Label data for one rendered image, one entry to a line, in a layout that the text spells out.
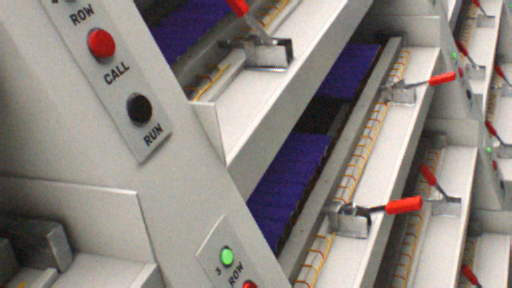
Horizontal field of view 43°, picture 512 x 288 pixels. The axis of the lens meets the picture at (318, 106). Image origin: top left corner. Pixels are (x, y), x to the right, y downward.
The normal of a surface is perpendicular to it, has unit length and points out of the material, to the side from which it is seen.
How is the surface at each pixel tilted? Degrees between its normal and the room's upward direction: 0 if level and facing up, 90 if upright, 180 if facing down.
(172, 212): 90
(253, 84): 19
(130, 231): 90
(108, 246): 90
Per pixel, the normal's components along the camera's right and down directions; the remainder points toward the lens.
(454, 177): -0.09, -0.87
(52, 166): -0.29, 0.49
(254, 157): 0.95, 0.07
